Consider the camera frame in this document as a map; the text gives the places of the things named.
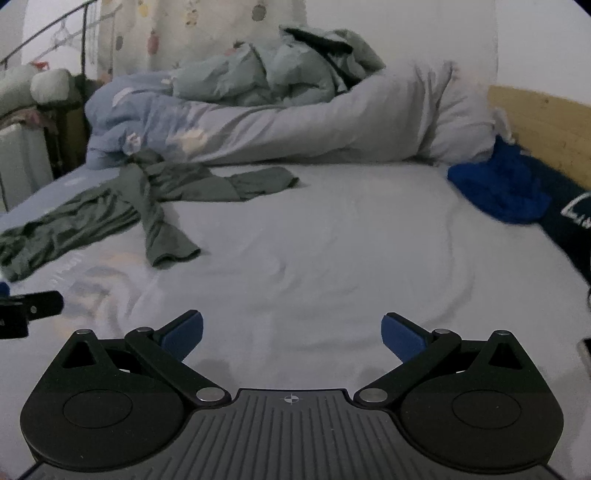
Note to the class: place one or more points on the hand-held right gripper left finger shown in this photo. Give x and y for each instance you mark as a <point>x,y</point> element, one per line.
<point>182,334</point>

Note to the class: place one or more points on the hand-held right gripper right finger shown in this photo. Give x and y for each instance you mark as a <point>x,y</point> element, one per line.
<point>401,337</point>

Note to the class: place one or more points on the patterned curtain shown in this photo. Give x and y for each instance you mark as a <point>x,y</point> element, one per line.
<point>207,27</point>

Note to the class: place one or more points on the green shirt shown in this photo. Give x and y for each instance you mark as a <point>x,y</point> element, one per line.
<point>138,194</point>

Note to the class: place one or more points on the white radiator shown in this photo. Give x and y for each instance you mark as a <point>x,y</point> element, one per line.
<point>23,170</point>

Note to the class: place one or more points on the black metal clothes rack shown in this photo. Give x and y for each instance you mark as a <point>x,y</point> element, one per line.
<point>83,41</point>

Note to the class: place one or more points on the grey blue printed duvet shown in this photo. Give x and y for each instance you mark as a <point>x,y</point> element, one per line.
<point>300,129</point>

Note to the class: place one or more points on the navy printed garment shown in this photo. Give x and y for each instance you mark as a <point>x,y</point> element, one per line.
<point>572,226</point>

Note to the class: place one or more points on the wooden headboard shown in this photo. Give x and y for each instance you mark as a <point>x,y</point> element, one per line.
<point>545,124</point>

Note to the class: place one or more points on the blue crumpled garment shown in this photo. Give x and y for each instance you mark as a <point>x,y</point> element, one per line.
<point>498,184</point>

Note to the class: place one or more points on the bed with pale sheet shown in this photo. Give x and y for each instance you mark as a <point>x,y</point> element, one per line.
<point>346,240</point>

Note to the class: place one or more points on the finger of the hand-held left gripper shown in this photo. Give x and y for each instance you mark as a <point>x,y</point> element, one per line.
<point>39,303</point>

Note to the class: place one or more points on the black phone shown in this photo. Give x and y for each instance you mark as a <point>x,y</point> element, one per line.
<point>586,350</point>

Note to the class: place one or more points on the pale green quilt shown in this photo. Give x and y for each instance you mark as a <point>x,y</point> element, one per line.
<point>258,78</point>

